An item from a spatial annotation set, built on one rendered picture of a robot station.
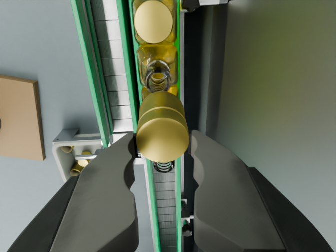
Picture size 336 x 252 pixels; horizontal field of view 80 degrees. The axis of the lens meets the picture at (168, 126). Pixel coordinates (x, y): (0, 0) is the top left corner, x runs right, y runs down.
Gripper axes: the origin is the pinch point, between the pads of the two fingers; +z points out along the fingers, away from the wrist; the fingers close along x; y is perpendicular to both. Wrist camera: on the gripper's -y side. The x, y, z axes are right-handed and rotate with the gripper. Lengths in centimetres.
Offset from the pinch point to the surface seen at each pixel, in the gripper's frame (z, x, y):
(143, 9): 8.2, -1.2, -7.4
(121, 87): 36.4, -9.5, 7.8
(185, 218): 28, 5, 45
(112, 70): 36.4, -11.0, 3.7
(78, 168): 44, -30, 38
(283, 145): 4.6, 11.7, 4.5
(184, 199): 34, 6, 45
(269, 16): 12.0, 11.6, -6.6
